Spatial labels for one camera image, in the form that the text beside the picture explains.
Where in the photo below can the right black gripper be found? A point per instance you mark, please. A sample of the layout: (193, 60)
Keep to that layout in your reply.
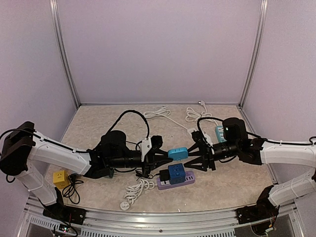
(206, 159)

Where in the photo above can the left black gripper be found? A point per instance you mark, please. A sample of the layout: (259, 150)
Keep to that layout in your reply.
(150, 163)

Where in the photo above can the black charger with cable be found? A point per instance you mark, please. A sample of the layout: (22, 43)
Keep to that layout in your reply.
(163, 175)

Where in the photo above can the light blue charger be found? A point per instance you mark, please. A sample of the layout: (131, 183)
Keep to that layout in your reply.
(178, 153)

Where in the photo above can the purple power strip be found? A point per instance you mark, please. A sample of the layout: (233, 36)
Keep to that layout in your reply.
(133, 192)

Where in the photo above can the blue cube socket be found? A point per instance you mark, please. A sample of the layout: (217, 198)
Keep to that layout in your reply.
(176, 173)

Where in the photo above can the teal charger with cable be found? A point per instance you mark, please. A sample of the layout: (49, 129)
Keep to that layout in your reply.
(111, 172)

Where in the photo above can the yellow cube socket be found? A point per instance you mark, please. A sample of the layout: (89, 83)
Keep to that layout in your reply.
(60, 179)

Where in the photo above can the white power strip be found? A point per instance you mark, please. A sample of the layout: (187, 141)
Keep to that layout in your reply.
(165, 112)

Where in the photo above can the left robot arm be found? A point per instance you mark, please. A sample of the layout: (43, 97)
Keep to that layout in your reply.
(24, 145)

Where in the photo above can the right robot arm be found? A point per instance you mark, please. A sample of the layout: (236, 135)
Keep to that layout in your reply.
(254, 149)

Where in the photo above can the teal power strip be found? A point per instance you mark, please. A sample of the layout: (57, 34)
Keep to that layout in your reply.
(193, 116)

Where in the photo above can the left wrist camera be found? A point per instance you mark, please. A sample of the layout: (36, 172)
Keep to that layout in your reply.
(154, 142)

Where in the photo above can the front aluminium rail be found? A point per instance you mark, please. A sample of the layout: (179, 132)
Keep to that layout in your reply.
(214, 223)

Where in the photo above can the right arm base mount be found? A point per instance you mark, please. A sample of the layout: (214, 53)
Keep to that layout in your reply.
(255, 213)

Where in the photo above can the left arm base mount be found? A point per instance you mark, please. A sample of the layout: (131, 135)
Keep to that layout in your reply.
(69, 214)

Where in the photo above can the right aluminium frame post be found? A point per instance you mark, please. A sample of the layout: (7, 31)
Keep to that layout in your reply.
(255, 52)

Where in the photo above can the aluminium frame post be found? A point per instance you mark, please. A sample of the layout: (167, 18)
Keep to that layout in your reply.
(255, 52)
(62, 51)

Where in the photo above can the left aluminium frame post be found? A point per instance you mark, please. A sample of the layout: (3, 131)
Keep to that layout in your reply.
(62, 51)

